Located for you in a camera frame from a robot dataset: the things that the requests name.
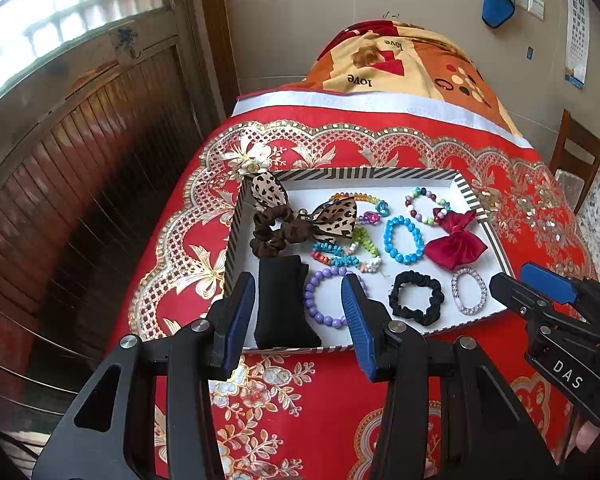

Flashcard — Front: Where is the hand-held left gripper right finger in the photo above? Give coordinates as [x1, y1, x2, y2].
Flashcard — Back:
[341, 273, 556, 480]

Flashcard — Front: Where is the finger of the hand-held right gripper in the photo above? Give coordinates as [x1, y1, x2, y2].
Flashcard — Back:
[489, 272, 552, 322]
[519, 261, 600, 311]

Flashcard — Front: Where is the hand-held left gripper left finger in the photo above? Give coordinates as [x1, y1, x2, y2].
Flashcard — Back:
[31, 271, 257, 480]

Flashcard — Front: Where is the black scrunchie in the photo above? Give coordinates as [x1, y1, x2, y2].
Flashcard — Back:
[389, 270, 446, 327]

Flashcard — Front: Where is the purple bead bracelet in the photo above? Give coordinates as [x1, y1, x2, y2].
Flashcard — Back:
[303, 266, 368, 330]

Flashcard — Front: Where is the colourful spiral hair tie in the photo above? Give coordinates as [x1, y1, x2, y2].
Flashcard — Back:
[310, 240, 366, 272]

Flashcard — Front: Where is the dark red satin bow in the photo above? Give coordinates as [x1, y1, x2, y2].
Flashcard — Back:
[424, 210, 488, 268]

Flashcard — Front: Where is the green and white bead bracelet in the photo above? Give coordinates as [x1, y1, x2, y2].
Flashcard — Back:
[352, 226, 385, 275]

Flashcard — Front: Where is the brown scrunchie with leopard ears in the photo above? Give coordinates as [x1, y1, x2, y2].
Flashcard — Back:
[250, 172, 318, 261]

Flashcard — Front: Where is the blue bead bracelet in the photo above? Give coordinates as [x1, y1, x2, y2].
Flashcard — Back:
[382, 215, 426, 265]

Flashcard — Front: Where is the colourful charm bead bracelet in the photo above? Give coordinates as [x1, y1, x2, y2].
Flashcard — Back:
[330, 191, 388, 226]

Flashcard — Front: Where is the leopard print bow clip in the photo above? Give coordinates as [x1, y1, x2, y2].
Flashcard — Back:
[300, 196, 359, 243]

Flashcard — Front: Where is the striped cardboard tray box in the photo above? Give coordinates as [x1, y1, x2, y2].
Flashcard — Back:
[223, 167, 513, 356]

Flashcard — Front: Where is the multicolour bead bracelet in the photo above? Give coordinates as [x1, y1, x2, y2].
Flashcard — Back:
[405, 186, 452, 227]

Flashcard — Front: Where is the person's right hand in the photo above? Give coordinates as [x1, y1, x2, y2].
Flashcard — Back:
[572, 417, 600, 463]

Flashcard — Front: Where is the black velvet cushion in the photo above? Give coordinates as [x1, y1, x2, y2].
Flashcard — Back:
[253, 255, 323, 348]

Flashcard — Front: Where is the mottled seat cushion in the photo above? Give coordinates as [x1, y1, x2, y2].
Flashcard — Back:
[554, 167, 587, 213]

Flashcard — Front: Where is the red floral tablecloth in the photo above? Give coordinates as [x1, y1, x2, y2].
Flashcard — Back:
[130, 107, 600, 480]

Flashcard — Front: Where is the wooden chair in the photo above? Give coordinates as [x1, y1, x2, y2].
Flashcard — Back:
[549, 108, 600, 216]

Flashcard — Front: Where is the wooden slatted door panel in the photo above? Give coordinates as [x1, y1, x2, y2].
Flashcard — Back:
[0, 35, 241, 411]

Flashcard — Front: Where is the orange patterned blanket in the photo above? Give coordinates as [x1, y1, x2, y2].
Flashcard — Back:
[302, 20, 523, 138]

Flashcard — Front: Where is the window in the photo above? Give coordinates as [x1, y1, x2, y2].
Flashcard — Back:
[0, 0, 181, 111]

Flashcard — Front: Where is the silver crystal bracelet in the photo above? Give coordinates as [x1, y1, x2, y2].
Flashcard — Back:
[450, 266, 488, 317]

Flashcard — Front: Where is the wall chart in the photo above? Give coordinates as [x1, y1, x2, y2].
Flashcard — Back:
[564, 0, 592, 90]

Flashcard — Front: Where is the wall switch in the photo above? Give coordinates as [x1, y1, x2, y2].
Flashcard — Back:
[514, 0, 546, 22]

